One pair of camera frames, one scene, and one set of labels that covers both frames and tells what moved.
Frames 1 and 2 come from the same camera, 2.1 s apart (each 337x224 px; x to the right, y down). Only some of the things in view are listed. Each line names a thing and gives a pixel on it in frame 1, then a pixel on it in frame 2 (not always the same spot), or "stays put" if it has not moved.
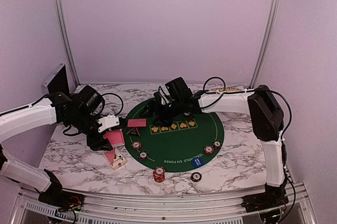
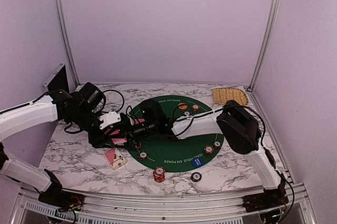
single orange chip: [208, 149] stays put
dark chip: [142, 155] stays put
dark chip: [217, 144] stays put
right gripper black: [150, 107] -> [130, 137]
